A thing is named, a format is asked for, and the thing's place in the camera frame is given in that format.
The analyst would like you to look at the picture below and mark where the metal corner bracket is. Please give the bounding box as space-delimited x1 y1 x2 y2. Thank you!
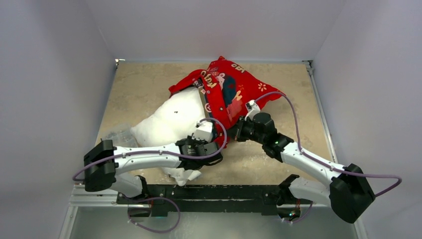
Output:
115 59 126 68

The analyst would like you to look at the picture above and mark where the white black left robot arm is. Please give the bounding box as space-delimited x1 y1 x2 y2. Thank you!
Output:
83 137 223 204

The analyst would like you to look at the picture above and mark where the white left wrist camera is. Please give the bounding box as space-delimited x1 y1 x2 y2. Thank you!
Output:
192 121 213 142

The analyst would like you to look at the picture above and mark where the white pillow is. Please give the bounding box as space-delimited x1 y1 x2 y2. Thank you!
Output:
130 86 208 187

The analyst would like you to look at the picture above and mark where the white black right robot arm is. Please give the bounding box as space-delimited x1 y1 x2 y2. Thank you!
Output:
227 113 375 224

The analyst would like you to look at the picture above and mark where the red printed pillowcase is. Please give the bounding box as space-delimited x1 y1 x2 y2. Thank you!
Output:
169 56 281 129

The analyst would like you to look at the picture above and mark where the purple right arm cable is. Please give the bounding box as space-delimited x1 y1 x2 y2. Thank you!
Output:
255 91 403 225

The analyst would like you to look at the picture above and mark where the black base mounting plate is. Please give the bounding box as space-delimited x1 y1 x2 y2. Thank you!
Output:
116 184 309 220

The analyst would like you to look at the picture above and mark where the aluminium front frame rail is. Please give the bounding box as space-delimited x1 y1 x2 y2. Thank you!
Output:
60 185 367 239

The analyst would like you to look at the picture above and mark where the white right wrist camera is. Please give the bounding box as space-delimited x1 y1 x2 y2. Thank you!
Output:
244 100 261 121

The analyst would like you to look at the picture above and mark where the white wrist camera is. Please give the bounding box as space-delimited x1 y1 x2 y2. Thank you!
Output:
244 100 261 121
192 121 213 142

